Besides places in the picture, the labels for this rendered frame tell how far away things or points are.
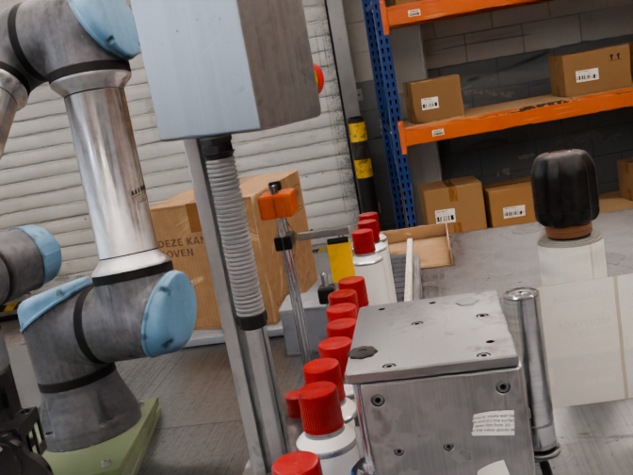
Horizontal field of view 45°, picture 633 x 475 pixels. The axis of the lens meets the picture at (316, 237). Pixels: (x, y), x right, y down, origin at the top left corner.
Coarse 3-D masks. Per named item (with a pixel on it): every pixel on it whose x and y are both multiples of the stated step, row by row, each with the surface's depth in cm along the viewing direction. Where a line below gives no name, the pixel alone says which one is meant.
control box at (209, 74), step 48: (144, 0) 82; (192, 0) 77; (240, 0) 74; (288, 0) 78; (144, 48) 85; (192, 48) 79; (240, 48) 75; (288, 48) 78; (192, 96) 81; (240, 96) 76; (288, 96) 79
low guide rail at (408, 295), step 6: (408, 240) 179; (408, 246) 174; (408, 252) 169; (408, 258) 163; (408, 264) 159; (408, 270) 154; (408, 276) 150; (408, 282) 146; (408, 288) 142; (408, 294) 139; (408, 300) 136
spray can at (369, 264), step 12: (360, 240) 117; (372, 240) 117; (360, 252) 117; (372, 252) 117; (360, 264) 117; (372, 264) 116; (372, 276) 117; (384, 276) 118; (372, 288) 117; (384, 288) 118; (372, 300) 118; (384, 300) 118
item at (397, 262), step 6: (390, 258) 180; (396, 258) 179; (402, 258) 178; (396, 264) 174; (402, 264) 173; (396, 270) 169; (402, 270) 168; (396, 276) 164; (402, 276) 164; (396, 282) 160; (402, 282) 159; (396, 288) 156; (402, 288) 155; (396, 294) 152; (402, 294) 151; (402, 300) 148
